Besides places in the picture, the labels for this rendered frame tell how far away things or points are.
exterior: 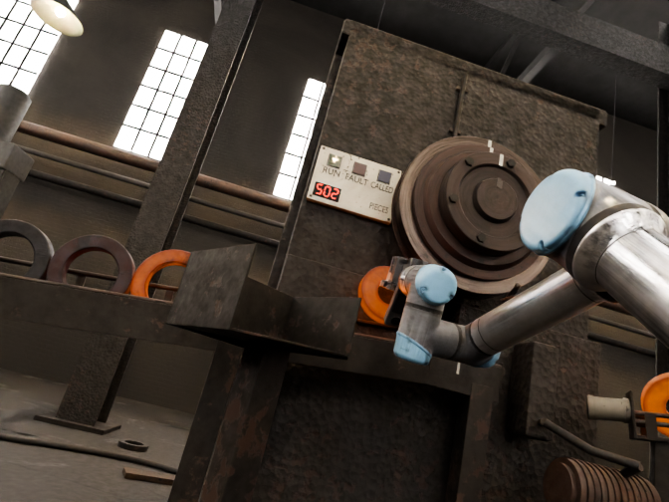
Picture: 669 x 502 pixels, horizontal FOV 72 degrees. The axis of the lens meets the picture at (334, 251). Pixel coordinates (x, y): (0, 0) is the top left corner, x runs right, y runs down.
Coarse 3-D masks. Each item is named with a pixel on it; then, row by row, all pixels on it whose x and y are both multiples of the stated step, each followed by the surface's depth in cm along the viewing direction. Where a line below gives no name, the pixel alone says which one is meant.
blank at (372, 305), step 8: (368, 272) 120; (376, 272) 121; (384, 272) 122; (368, 280) 119; (376, 280) 120; (384, 280) 121; (360, 288) 118; (368, 288) 118; (376, 288) 119; (360, 296) 118; (368, 296) 117; (376, 296) 118; (360, 304) 119; (368, 304) 116; (376, 304) 117; (384, 304) 118; (368, 312) 117; (376, 312) 116; (384, 312) 117; (376, 320) 117
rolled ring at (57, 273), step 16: (80, 240) 107; (96, 240) 108; (112, 240) 109; (64, 256) 105; (112, 256) 108; (128, 256) 108; (48, 272) 104; (64, 272) 106; (128, 272) 107; (112, 288) 106; (128, 288) 107
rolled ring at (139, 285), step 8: (152, 256) 109; (160, 256) 110; (168, 256) 110; (176, 256) 110; (184, 256) 111; (144, 264) 108; (152, 264) 109; (160, 264) 109; (168, 264) 111; (176, 264) 112; (184, 264) 110; (136, 272) 108; (144, 272) 108; (152, 272) 109; (136, 280) 107; (144, 280) 107; (136, 288) 107; (144, 288) 107; (144, 296) 106
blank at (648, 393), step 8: (656, 376) 110; (664, 376) 107; (648, 384) 110; (656, 384) 108; (664, 384) 107; (648, 392) 108; (656, 392) 108; (664, 392) 107; (648, 400) 108; (656, 400) 108; (664, 400) 107; (648, 408) 109; (656, 408) 108; (664, 408) 107; (664, 432) 108
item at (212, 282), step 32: (192, 256) 84; (224, 256) 76; (192, 288) 80; (224, 288) 72; (256, 288) 95; (192, 320) 75; (224, 320) 69; (256, 320) 94; (288, 320) 100; (320, 320) 93; (352, 320) 87; (256, 352) 81; (288, 352) 83; (320, 352) 84; (256, 384) 78; (224, 416) 80; (256, 416) 78; (224, 448) 76; (256, 448) 77; (224, 480) 73; (256, 480) 77
